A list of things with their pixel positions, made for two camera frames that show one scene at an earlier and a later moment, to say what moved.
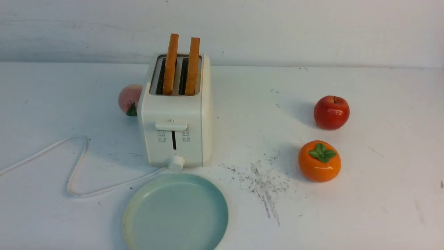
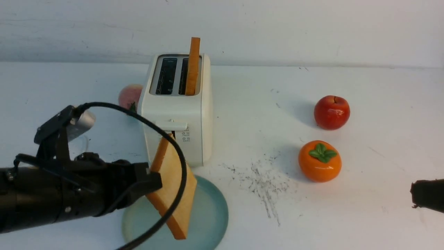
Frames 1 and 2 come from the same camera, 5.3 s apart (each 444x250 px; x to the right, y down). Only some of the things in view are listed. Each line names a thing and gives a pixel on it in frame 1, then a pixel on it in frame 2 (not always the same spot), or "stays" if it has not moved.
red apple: [331, 112] stays
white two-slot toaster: [177, 125] stays
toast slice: [193, 67] stays
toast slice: [171, 65] -> [167, 160]
